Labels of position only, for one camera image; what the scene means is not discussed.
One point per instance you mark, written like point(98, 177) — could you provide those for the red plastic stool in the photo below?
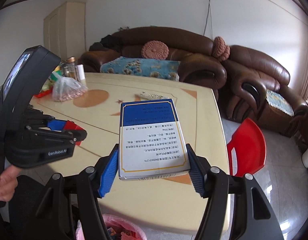
point(246, 149)

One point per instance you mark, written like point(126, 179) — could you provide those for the brown leather sofa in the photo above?
point(199, 63)

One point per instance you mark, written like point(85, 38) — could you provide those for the black office chair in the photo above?
point(39, 211)

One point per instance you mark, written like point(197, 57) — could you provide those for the small red cube box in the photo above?
point(79, 133)

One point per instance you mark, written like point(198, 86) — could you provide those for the red fruit tray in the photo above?
point(46, 89)

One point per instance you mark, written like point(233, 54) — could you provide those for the white cup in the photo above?
point(80, 72)

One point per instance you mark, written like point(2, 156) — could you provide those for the person left hand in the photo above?
point(8, 183)

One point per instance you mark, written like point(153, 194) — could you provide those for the white remote control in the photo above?
point(150, 96)

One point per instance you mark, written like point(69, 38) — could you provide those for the clear bag of peanuts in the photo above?
point(66, 88)

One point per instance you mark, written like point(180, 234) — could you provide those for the pink trash bin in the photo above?
point(108, 227)

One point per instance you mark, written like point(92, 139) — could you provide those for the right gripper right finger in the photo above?
point(197, 171)

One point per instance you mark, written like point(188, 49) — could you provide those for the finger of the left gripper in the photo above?
point(56, 124)

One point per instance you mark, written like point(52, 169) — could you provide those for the pink cushion on armrest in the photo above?
point(220, 51)

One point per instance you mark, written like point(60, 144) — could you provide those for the blue floral sofa blanket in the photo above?
point(161, 69)

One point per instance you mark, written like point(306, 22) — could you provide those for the glass jar with lid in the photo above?
point(69, 68)

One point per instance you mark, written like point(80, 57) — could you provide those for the brown leather armchair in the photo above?
point(257, 87)

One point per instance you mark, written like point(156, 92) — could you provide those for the pink round cushion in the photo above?
point(155, 50)

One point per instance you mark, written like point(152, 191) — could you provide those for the cream wooden cabinet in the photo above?
point(64, 30)

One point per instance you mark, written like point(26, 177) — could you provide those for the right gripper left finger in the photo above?
point(107, 168)

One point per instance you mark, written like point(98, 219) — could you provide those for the blue and white medicine box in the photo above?
point(151, 141)

